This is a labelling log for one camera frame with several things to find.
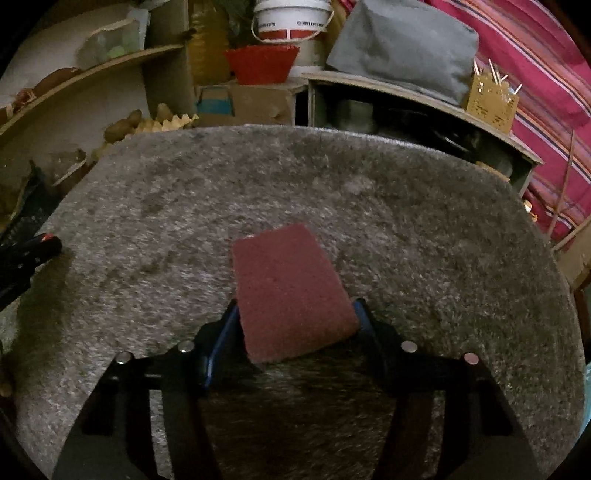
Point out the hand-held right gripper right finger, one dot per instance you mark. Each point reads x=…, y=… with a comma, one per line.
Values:
x=362, y=316

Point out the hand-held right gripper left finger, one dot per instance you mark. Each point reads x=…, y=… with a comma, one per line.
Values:
x=217, y=344

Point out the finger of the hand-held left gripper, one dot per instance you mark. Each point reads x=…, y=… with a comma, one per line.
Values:
x=32, y=251
x=11, y=290

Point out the maroon scouring pad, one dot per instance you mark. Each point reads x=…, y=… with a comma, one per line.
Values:
x=291, y=290

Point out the grey fluffy mat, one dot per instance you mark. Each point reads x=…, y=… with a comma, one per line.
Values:
x=392, y=221

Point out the potato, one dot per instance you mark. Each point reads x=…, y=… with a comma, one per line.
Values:
x=122, y=125

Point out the cardboard egg tray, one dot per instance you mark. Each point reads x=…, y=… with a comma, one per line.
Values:
x=157, y=127

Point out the clear plastic bag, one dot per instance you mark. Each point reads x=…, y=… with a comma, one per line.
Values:
x=111, y=44

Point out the small grey shelf table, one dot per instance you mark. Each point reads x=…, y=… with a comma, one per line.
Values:
x=415, y=99

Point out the wooden broom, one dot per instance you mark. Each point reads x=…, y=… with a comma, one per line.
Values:
x=563, y=184

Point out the cardboard box with blue print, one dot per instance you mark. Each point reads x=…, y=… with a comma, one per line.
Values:
x=249, y=104

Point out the wooden box with sticks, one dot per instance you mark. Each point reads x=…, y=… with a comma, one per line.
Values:
x=491, y=104

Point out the red plastic basket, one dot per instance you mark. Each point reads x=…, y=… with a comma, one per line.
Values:
x=261, y=64

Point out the grey cushion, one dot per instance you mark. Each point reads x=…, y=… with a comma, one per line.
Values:
x=406, y=46

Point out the yellow plastic container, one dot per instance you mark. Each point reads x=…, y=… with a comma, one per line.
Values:
x=210, y=41

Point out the white plastic bucket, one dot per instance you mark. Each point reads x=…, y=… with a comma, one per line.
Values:
x=291, y=23

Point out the red striped cloth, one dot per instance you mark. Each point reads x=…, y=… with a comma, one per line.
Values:
x=545, y=55

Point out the wooden wall shelf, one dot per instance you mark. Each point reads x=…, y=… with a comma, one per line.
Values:
x=92, y=78

